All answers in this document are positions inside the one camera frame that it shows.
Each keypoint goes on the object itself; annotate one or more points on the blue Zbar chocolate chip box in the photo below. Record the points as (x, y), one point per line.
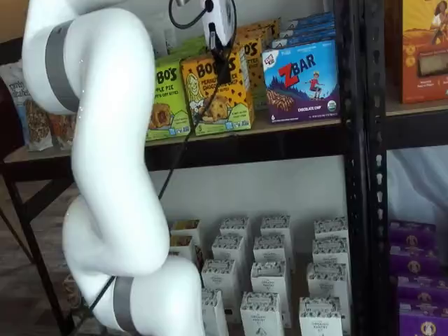
(311, 32)
(311, 20)
(301, 87)

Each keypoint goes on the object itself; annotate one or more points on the white wrinkled backdrop sheet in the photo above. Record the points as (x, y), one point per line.
(416, 182)

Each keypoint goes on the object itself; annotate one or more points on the green Bobo's apple pie box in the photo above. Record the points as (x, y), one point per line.
(189, 49)
(164, 105)

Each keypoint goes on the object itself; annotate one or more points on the white purely elizabeth granola bag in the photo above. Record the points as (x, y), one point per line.
(24, 115)
(61, 131)

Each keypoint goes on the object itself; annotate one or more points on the white patterned carton box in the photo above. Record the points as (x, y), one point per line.
(330, 229)
(328, 280)
(262, 315)
(228, 248)
(320, 318)
(267, 278)
(215, 315)
(235, 225)
(330, 250)
(218, 276)
(269, 249)
(276, 225)

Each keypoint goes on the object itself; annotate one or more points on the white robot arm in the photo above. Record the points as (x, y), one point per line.
(112, 105)

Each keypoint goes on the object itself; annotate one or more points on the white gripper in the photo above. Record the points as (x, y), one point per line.
(224, 21)

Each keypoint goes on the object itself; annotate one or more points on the white carton with yellow print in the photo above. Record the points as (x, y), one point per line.
(181, 245)
(185, 227)

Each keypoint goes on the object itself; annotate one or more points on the orange Bobo's peanut butter box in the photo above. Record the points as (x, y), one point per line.
(262, 29)
(238, 98)
(253, 70)

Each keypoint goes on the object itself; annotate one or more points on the purple snack box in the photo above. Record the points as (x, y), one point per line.
(425, 294)
(414, 264)
(411, 236)
(425, 323)

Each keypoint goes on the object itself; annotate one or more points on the black metal shelf unit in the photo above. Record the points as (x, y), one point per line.
(376, 175)
(245, 147)

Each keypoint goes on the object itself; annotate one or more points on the large orange illustrated box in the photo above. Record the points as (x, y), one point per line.
(423, 52)

